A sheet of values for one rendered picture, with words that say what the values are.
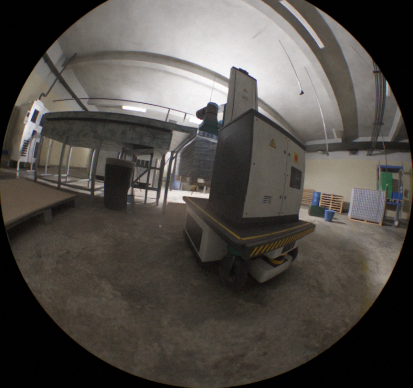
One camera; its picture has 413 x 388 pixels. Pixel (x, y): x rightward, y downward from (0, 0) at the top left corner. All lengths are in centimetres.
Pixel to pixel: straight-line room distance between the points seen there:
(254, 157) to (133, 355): 81
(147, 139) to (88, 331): 166
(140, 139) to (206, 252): 139
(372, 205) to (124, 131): 613
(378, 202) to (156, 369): 528
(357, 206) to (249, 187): 473
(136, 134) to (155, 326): 166
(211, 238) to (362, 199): 487
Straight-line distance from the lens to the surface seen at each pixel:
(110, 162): 149
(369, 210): 511
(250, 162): 49
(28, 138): 525
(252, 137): 52
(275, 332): 60
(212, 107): 118
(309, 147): 969
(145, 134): 160
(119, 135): 166
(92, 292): 63
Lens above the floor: 49
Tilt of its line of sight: level
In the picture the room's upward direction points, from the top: 9 degrees clockwise
